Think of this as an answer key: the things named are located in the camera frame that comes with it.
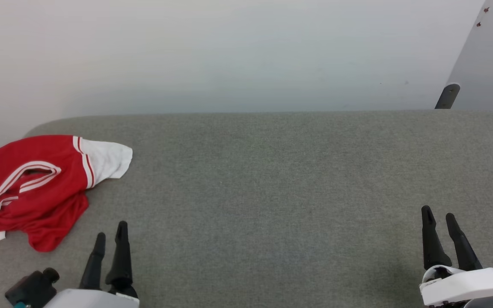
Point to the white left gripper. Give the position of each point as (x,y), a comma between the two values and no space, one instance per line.
(92,299)

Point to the dark grey metal bracket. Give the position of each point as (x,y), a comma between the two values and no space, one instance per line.
(447,96)

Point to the red white basketball jersey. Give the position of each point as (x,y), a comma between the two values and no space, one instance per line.
(37,201)

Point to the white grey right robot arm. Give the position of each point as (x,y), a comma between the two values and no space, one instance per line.
(486,303)

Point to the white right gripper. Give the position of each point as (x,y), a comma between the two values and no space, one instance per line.
(469,284)

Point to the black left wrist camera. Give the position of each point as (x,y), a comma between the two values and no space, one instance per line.
(32,288)

